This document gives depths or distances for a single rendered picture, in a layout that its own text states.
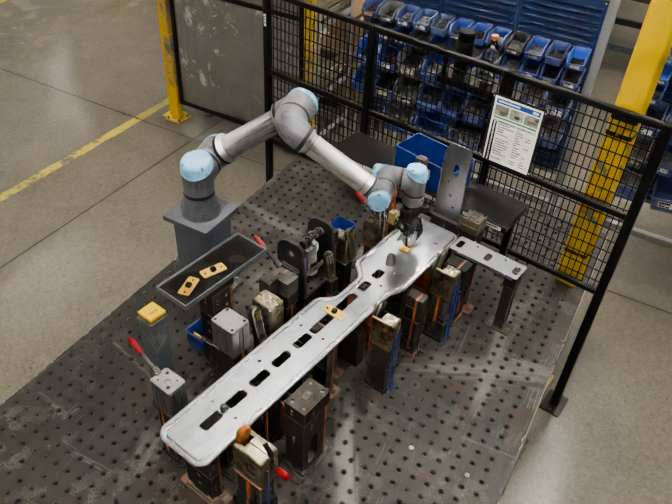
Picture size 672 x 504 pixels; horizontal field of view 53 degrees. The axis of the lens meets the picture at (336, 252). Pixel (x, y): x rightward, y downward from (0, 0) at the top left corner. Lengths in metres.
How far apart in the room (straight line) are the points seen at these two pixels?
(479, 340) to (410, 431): 0.53
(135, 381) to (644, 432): 2.36
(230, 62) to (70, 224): 1.55
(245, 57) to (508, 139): 2.45
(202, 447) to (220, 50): 3.43
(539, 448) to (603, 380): 0.60
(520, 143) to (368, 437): 1.31
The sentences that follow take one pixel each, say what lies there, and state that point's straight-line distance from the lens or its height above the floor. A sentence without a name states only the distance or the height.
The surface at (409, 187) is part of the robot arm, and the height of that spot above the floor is 1.31.
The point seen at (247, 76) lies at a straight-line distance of 4.87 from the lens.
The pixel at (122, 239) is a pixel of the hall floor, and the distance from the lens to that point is 4.30.
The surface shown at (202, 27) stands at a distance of 4.97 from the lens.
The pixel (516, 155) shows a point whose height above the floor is 1.22.
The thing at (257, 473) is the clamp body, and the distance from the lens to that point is 1.91.
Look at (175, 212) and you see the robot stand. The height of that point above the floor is 1.10.
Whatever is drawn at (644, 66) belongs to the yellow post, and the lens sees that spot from 2.60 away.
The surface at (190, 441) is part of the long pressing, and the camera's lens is 2.00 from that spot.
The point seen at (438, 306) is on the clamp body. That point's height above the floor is 0.87.
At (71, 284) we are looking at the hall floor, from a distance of 4.06.
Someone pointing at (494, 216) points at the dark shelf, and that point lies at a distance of 2.80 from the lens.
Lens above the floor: 2.63
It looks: 40 degrees down
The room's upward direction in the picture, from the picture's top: 4 degrees clockwise
